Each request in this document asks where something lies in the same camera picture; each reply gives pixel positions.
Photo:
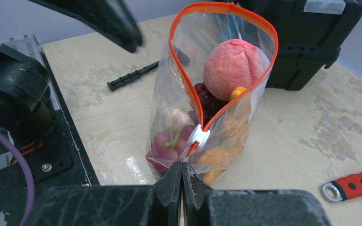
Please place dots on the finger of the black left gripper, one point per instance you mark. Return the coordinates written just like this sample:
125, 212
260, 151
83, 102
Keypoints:
110, 18

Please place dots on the red handled adjustable wrench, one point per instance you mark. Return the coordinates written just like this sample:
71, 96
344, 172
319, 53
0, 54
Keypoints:
343, 189

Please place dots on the red toy peach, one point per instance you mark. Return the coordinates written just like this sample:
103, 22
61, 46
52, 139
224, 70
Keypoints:
233, 63

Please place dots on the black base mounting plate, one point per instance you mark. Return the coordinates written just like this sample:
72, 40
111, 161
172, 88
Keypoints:
58, 159

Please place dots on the brown toy mushroom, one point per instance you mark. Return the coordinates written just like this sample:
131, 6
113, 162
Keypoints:
177, 118

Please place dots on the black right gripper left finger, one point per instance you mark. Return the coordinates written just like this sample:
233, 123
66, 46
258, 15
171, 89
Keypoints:
127, 205

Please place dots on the purple toy grapes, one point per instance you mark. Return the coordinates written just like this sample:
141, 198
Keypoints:
170, 143

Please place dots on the clear zip top bag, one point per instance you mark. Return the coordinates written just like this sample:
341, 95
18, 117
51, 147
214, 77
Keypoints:
196, 31

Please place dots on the black plastic toolbox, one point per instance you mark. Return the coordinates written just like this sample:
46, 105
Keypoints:
310, 34

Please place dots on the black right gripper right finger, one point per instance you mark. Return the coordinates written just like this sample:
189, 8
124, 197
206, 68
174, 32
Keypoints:
205, 206

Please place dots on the orange toy pepper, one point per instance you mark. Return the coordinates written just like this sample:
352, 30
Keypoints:
233, 134

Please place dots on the black hammer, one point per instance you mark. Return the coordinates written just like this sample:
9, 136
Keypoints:
133, 76

